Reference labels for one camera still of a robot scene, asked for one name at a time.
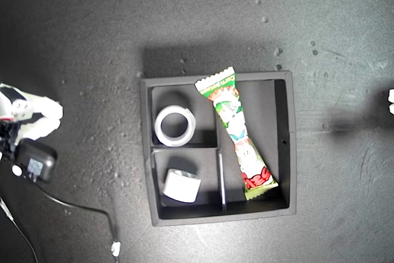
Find black cable with white connector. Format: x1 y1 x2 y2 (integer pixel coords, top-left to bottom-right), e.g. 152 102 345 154
33 181 122 258

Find black tray with wells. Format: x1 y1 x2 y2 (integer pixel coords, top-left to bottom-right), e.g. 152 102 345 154
139 70 297 227

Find green printed snack bar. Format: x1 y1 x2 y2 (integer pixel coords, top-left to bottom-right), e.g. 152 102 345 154
194 66 279 201

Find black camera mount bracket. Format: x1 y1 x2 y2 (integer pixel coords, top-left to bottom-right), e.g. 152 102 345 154
0 119 20 163

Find thin grey cable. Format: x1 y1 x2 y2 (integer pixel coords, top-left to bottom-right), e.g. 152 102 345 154
0 196 39 263

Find white tape roll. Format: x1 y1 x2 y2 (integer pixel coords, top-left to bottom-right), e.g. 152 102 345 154
162 168 202 204
154 105 196 148

